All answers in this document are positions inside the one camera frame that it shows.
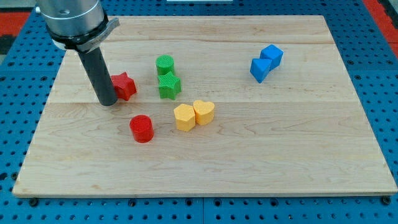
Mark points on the green cylinder block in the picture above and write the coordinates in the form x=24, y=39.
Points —
x=164, y=64

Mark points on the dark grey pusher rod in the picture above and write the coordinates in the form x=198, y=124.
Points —
x=97, y=71

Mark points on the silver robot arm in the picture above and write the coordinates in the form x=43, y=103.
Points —
x=79, y=25

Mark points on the blue cube block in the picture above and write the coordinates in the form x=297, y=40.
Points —
x=272, y=53

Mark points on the green star block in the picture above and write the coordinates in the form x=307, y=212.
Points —
x=169, y=86

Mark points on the wooden board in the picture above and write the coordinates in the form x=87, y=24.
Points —
x=302, y=132

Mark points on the red star block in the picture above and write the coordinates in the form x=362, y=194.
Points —
x=124, y=86

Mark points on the yellow heart block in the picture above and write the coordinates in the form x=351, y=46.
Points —
x=204, y=111

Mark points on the blue triangle block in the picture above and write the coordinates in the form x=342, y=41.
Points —
x=260, y=68

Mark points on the red cylinder block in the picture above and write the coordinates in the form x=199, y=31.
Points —
x=141, y=128

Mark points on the yellow pentagon block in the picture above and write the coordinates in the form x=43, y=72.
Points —
x=185, y=117

